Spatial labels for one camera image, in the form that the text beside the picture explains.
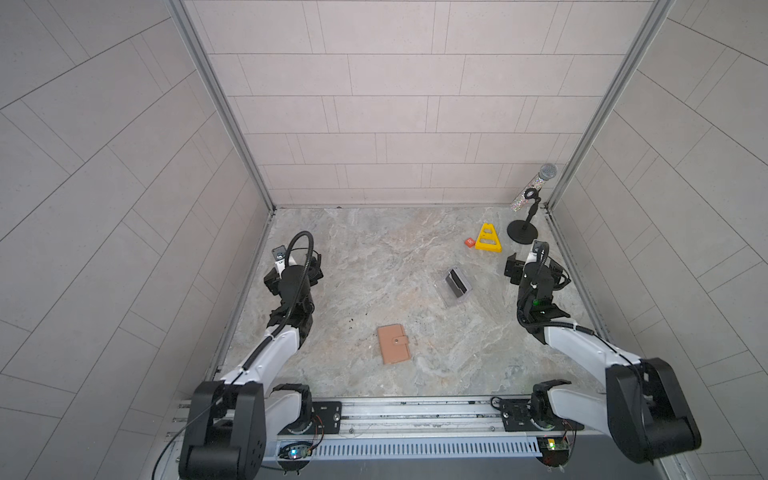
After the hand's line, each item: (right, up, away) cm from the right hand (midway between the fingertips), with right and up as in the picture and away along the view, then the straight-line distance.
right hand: (529, 253), depth 86 cm
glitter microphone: (+7, +24, +3) cm, 25 cm away
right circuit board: (-2, -44, -18) cm, 48 cm away
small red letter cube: (-13, +2, +19) cm, 23 cm away
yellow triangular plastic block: (-6, +3, +20) cm, 21 cm away
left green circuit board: (-60, -41, -22) cm, 76 cm away
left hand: (-67, -1, -1) cm, 67 cm away
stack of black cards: (-21, -10, +4) cm, 23 cm away
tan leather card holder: (-39, -25, -5) cm, 47 cm away
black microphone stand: (+7, +6, +22) cm, 24 cm away
